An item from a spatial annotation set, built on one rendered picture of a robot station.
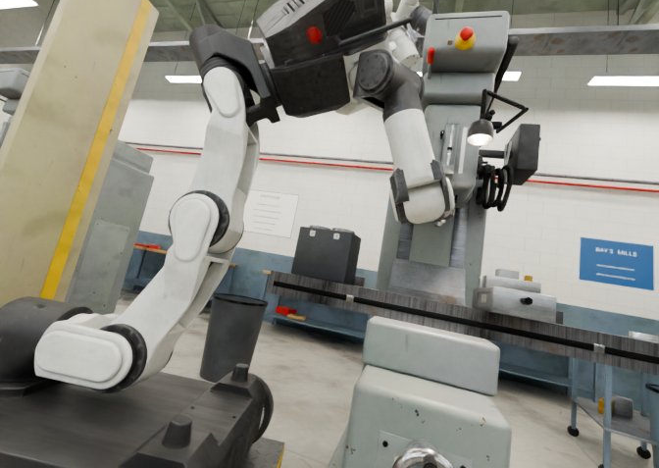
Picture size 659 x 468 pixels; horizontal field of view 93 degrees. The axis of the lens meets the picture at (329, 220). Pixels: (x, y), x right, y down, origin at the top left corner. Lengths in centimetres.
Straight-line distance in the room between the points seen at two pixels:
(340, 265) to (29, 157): 144
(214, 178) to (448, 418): 74
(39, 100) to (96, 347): 132
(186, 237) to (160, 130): 768
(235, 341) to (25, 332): 190
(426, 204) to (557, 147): 566
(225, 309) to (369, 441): 204
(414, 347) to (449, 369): 10
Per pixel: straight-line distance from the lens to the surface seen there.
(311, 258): 118
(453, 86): 127
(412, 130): 71
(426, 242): 155
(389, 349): 92
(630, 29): 424
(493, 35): 128
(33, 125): 192
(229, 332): 271
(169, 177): 770
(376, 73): 74
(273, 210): 610
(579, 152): 639
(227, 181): 81
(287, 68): 84
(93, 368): 86
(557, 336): 112
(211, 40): 100
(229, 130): 83
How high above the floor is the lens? 93
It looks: 10 degrees up
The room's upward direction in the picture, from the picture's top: 11 degrees clockwise
